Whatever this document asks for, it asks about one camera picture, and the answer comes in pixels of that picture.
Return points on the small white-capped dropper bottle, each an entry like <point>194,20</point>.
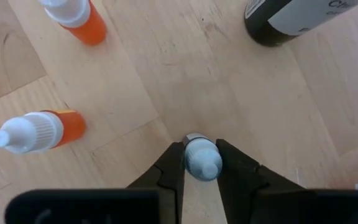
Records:
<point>202,158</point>

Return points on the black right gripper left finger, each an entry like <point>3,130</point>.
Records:
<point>169,174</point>

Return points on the small orange dropper bottle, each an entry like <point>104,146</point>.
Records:
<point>85,28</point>
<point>70,126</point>

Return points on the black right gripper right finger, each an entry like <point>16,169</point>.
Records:
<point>238,174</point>

